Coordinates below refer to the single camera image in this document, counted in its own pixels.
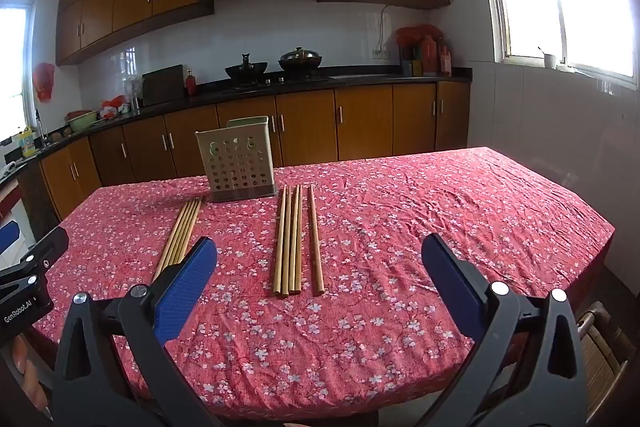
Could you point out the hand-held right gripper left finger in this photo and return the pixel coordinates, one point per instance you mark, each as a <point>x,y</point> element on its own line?
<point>187,279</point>

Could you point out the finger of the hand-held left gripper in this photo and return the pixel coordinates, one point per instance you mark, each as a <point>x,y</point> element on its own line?
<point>50,247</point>
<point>9,238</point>

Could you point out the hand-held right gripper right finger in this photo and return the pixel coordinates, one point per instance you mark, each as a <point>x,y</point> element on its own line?
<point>450,279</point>

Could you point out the wooden chopstick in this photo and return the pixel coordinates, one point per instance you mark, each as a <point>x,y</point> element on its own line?
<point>176,237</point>
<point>299,242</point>
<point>280,242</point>
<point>182,233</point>
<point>294,242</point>
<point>287,242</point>
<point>193,223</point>
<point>315,242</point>
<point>187,228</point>
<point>170,241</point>

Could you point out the perforated beige chopstick holder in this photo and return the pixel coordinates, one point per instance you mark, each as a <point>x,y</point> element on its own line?
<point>235,167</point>

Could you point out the person's left hand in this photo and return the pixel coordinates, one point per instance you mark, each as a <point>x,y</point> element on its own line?
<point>32,372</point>

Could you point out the red floral tablecloth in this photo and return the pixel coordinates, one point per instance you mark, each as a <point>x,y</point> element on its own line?
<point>400,227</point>

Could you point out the yellow detergent bottle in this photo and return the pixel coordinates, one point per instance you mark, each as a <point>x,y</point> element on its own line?
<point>27,146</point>

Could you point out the metal faucet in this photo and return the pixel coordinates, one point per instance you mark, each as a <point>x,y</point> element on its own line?
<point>40,127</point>

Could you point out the green basin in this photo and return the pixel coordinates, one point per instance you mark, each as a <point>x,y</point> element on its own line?
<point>82,122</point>

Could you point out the red and white bag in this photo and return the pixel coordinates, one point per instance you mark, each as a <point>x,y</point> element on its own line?
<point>111,108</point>

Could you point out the hanging red plastic bag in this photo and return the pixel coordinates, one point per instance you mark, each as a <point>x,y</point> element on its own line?
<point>44,81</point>

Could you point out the wooden chair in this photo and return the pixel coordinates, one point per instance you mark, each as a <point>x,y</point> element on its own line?
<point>602,357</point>

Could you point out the small side window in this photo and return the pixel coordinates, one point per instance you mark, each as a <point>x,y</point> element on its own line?
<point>15,67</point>

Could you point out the clear plastic jar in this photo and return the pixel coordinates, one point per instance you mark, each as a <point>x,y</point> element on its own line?
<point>133,94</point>

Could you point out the wooden base cabinets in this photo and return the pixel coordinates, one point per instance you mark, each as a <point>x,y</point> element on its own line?
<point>365,122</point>

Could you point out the black kitchen countertop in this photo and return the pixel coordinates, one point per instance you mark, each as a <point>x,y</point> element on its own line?
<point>210,94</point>

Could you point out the dark cutting board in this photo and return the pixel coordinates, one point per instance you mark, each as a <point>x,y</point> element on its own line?
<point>163,86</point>

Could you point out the black open wok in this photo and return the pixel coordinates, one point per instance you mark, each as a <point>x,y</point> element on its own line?
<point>246,71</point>

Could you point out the small red sauce bottle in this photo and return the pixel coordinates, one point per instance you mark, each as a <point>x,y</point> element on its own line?
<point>445,63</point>

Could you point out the gas stove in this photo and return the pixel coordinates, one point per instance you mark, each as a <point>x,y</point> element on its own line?
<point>280,80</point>

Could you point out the orange oil bottle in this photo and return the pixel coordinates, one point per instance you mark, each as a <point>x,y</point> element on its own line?
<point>429,57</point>

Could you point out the white cup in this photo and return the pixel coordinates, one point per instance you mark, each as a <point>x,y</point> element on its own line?
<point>549,59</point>

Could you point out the black wok with lid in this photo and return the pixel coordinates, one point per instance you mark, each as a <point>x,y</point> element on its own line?
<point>300,61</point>

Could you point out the red bag on counter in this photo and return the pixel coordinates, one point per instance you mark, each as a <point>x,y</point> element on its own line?
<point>417,34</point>

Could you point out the wall socket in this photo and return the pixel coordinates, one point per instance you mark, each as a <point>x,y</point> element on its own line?
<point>381,53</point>

